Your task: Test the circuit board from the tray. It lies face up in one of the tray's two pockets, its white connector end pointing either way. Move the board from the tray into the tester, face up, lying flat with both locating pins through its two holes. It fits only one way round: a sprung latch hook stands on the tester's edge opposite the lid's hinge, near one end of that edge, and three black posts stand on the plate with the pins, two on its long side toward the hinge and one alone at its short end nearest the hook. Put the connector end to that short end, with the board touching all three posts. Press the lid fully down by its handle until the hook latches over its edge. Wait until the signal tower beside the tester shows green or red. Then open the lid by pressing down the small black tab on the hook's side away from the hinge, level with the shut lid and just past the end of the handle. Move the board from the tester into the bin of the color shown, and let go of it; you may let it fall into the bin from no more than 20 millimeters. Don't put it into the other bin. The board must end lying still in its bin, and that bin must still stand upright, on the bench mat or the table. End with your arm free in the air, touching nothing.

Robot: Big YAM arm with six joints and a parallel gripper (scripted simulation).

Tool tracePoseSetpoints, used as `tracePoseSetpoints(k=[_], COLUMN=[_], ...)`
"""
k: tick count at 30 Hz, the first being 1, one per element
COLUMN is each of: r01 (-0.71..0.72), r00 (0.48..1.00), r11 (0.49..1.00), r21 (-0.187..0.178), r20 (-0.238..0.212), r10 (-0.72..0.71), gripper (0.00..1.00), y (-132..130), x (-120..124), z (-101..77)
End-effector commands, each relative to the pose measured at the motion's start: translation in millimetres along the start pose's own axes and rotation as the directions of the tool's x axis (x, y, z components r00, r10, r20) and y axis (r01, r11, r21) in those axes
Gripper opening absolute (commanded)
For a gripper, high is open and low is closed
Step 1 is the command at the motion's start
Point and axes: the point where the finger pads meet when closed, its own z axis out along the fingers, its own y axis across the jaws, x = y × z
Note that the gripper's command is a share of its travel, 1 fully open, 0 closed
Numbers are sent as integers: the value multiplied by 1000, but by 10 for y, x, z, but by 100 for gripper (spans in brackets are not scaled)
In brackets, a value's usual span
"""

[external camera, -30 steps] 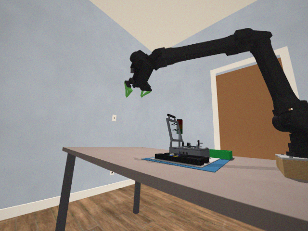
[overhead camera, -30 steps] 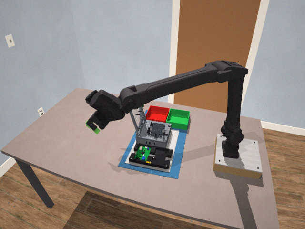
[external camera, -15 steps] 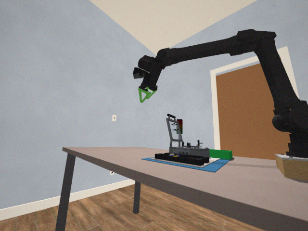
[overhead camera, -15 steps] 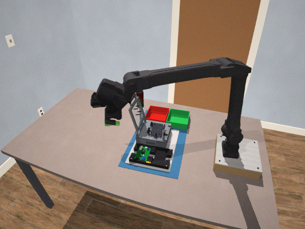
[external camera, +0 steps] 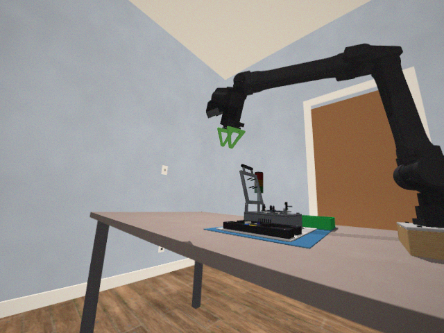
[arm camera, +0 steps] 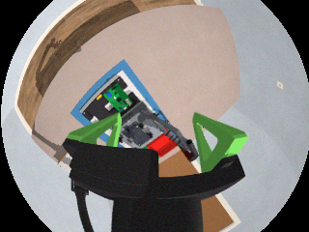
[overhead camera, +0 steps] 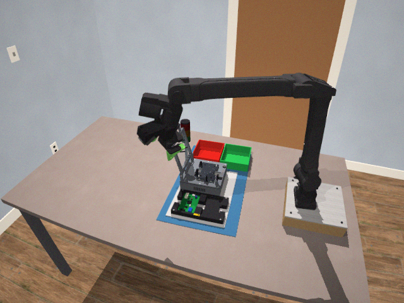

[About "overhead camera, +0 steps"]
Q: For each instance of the green circuit board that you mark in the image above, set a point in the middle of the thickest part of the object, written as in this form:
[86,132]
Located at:
[189,202]

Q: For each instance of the red open tray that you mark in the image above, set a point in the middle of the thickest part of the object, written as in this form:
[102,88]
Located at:
[208,150]

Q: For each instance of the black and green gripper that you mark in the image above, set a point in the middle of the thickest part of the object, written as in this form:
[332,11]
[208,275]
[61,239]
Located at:
[172,151]

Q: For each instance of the green bin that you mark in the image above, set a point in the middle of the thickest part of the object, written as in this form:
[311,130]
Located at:
[236,157]

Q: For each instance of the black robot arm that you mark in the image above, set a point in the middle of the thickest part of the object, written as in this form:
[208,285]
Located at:
[298,85]

